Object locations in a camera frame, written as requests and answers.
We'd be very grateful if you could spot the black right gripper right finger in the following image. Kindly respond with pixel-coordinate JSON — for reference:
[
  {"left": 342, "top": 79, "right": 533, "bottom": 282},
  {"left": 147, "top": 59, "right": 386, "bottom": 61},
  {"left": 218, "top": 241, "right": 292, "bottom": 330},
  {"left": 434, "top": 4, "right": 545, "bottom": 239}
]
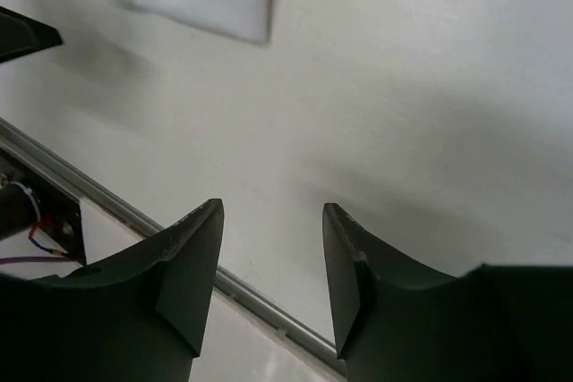
[{"left": 322, "top": 203, "right": 572, "bottom": 381}]

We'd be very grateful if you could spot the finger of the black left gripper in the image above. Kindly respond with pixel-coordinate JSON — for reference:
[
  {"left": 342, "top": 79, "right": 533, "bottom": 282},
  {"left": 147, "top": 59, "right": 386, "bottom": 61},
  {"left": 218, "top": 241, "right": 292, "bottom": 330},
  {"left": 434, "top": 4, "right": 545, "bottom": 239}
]
[{"left": 0, "top": 7, "right": 63, "bottom": 63}]

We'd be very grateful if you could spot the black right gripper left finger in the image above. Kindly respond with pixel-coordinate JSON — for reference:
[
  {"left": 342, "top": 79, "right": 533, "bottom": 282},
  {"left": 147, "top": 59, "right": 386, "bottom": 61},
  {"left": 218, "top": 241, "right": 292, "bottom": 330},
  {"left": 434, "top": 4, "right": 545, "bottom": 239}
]
[{"left": 1, "top": 199, "right": 224, "bottom": 381}]

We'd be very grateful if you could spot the aluminium table edge rail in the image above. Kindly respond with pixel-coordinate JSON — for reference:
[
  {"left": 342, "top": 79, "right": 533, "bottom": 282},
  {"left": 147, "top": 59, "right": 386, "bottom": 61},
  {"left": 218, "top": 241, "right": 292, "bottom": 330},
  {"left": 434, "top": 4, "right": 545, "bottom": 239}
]
[{"left": 1, "top": 120, "right": 345, "bottom": 381}]

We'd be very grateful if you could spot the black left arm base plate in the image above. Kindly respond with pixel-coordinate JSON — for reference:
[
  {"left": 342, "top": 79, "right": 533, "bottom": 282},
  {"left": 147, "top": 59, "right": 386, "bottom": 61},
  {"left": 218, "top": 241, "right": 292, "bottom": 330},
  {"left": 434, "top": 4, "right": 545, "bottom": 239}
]
[{"left": 1, "top": 144, "right": 86, "bottom": 265}]

